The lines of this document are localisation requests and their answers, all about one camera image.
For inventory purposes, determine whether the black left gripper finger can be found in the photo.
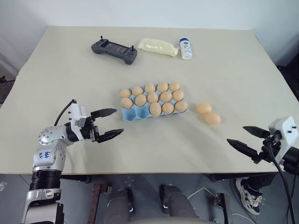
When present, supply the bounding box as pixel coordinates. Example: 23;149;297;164
96;128;125;144
90;107;117;120

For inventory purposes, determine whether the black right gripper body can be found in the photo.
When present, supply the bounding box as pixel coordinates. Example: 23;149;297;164
254;134;281;164

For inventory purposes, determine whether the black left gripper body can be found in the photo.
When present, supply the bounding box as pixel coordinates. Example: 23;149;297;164
80;116;100;142

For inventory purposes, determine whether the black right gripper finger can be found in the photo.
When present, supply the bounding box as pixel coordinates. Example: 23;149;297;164
226;139;260;162
242;126;271;139

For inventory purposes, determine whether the blue egg carton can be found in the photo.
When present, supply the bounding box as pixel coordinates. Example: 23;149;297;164
119;92;189;122

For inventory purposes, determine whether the dark trouser leg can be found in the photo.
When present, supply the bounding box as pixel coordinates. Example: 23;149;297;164
242;173;280;191

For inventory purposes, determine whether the black table foot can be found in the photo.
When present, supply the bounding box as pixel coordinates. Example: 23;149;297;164
209;173;237;183
60;174;92;184

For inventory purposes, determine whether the white and black sneaker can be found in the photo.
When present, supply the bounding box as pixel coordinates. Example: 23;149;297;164
235;178;264;215

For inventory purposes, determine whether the rusty metal bar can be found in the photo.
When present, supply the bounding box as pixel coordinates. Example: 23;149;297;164
92;183;111;224
215;192;233;224

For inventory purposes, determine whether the dark grey remote controller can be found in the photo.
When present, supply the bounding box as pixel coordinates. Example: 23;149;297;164
91;35;139;66

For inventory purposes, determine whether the dark rounded robot leg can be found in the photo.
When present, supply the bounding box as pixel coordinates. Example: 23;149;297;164
159;184;197;224
107;186;136;224

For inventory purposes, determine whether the clear bag of pale powder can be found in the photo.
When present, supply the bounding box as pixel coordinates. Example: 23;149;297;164
136;37;179;58

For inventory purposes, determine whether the black equipment beside table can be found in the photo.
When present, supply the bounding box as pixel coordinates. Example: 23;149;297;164
0;75;15;105

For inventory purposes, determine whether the white bottle with blue label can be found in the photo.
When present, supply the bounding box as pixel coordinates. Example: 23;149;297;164
178;37;193;60

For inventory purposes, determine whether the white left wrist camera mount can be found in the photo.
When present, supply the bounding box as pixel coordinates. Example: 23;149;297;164
68;103;88;141

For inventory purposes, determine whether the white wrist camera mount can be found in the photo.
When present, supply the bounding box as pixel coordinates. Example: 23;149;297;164
268;116;299;165
68;103;88;141

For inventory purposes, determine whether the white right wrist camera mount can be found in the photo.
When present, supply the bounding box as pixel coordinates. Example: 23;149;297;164
268;116;299;165

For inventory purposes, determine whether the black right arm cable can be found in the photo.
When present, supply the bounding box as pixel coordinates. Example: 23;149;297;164
268;141;297;224

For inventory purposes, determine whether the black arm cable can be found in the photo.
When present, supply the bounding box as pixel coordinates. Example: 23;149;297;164
54;99;78;127
268;141;297;224

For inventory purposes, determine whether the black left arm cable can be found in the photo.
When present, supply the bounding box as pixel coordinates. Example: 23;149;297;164
54;99;78;127

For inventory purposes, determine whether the white floor cable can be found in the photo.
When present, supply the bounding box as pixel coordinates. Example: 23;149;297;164
187;187;257;224

